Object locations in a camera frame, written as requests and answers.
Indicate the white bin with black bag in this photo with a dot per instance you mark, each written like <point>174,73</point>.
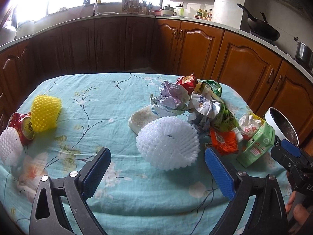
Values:
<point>283,128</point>

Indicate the red snack wrapper left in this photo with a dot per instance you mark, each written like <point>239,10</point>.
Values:
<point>22,124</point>

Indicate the chrome sink faucet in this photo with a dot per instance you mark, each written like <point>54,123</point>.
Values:
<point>95,6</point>

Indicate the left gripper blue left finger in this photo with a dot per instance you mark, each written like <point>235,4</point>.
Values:
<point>92,173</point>

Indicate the black wok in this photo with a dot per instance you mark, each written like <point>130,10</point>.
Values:
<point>260,27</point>

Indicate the green crumpled snack bag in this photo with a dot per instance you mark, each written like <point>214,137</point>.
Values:
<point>215,86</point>

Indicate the orange red snack packet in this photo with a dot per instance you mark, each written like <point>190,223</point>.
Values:
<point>224,142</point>

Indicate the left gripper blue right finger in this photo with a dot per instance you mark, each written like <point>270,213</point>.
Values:
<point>222,178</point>

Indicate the steel cooking pot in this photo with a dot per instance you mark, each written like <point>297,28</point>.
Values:
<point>303,54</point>

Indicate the brown wooden base cabinets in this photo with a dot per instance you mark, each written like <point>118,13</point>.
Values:
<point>262,74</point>

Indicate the person's right hand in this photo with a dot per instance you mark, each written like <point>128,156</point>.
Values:
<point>299,213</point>

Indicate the large white foam fruit net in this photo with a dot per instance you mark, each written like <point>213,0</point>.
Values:
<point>168,143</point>

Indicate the green milk carton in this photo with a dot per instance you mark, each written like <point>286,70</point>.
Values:
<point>258,145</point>

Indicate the small white lidded pot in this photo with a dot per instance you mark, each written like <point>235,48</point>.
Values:
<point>168,10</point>

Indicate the light blue floral tablecloth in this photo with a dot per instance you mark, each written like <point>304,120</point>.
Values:
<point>133,197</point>

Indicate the yellow foam fruit net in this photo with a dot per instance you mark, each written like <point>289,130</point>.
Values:
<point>44,112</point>

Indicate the crumpled silver blue wrapper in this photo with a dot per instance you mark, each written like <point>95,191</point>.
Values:
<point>201,123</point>

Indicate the green spouted drink pouch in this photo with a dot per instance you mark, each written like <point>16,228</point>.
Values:
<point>207,103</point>

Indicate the white paper ball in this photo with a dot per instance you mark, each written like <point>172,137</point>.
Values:
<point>249,125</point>

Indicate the crumpled purple white paper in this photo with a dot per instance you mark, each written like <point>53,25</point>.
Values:
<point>172,100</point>

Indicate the red crumpled snack bag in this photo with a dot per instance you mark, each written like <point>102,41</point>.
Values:
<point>188,83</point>

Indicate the small white foam fruit net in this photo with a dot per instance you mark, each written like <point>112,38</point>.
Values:
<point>11,146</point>

